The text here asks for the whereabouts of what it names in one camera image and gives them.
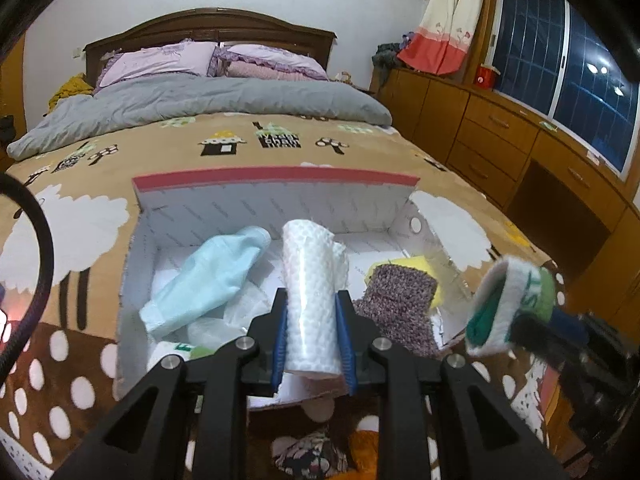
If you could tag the brown knit sock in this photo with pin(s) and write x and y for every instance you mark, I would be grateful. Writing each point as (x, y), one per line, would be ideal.
(395, 305)

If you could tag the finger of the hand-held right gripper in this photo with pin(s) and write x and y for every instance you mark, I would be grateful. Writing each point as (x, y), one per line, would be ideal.
(570, 325)
(532, 337)

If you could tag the red cardboard shoe box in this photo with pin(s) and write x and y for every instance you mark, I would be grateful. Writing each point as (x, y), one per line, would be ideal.
(270, 195)

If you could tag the orange fabric flower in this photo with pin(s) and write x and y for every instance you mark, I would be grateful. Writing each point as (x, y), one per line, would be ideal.
(365, 452)

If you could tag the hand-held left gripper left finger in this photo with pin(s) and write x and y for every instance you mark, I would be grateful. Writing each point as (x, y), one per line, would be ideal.
(280, 340)

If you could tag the green and white sock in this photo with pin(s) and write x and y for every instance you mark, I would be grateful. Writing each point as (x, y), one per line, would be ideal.
(495, 300)

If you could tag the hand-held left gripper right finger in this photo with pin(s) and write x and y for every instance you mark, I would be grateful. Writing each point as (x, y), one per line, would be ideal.
(345, 340)

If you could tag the clear plastic bag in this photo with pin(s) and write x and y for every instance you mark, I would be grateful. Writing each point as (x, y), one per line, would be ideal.
(215, 327)

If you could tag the yellow cloth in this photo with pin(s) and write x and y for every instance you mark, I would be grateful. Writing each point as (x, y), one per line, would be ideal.
(70, 90)

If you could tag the dark clothes pile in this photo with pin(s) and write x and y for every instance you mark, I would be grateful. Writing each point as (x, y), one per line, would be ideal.
(387, 57)

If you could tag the red mug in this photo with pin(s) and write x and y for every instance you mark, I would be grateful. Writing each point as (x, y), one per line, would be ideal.
(487, 77)

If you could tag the cream and red curtain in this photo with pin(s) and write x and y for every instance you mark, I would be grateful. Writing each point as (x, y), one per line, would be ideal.
(445, 25)

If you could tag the yellow sponge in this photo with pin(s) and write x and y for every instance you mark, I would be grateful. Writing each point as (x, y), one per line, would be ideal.
(410, 262)

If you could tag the window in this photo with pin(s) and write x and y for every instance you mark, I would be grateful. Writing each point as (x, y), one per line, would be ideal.
(530, 45)

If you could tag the pink pillow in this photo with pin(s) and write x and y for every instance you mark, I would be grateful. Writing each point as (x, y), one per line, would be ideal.
(265, 71)

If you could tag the wooden wardrobe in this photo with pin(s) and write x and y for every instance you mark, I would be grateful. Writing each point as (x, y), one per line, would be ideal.
(15, 85)

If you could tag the wooden drawer cabinet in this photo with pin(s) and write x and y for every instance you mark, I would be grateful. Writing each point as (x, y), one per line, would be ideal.
(500, 125)

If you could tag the grey duvet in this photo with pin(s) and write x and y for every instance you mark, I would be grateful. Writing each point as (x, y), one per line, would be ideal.
(200, 100)

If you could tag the light blue sock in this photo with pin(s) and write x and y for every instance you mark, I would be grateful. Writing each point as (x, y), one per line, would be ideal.
(200, 280)

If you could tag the dark wooden headboard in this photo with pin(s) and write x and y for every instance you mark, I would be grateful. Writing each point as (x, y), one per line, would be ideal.
(210, 22)

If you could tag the white sock with green print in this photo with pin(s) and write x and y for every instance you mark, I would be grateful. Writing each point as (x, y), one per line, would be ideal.
(170, 349)

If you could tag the brown printed blanket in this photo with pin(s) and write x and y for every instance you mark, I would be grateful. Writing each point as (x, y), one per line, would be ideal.
(350, 140)

